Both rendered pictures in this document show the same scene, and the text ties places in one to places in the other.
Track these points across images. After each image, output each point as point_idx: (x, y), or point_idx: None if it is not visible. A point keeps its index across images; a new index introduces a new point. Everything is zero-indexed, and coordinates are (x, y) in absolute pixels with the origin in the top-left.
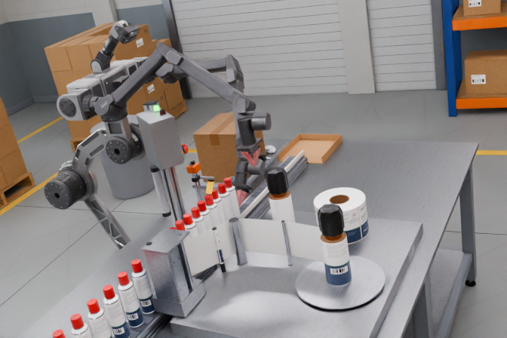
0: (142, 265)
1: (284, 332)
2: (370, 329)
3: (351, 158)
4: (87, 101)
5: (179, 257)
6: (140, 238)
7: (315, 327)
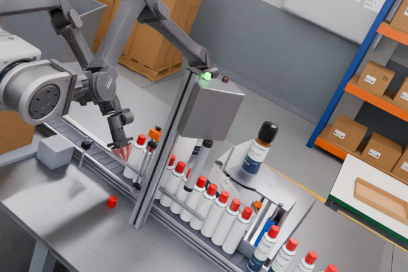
0: (143, 265)
1: (291, 210)
2: (292, 182)
3: None
4: (79, 82)
5: None
6: (73, 253)
7: None
